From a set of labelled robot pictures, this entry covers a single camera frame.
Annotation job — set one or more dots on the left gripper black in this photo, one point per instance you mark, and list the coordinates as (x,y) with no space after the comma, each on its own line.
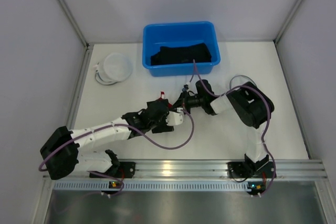
(163,114)

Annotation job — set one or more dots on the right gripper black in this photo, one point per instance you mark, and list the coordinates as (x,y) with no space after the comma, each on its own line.
(185,100)

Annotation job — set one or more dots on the red bra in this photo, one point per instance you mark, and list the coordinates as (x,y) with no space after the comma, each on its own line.
(164,102)

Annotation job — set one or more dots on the white mesh laundry bag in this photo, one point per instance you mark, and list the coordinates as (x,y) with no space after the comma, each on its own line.
(239,80)
(112,69)

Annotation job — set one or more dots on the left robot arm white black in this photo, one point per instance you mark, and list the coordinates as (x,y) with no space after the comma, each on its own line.
(68,151)

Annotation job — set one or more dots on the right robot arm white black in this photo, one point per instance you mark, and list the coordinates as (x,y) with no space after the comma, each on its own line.
(253,108)

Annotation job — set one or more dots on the black garment in bin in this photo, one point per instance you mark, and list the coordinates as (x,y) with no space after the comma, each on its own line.
(181,55)

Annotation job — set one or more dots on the blue plastic bin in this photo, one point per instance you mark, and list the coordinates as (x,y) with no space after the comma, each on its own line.
(179,35)

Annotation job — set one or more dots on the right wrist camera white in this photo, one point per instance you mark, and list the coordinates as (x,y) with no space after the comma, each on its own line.
(185,88)

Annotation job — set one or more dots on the aluminium mounting rail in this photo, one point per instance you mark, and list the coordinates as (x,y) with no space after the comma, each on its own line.
(295,170)

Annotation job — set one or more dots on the slotted cable duct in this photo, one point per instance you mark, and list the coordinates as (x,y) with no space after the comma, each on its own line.
(133,185)

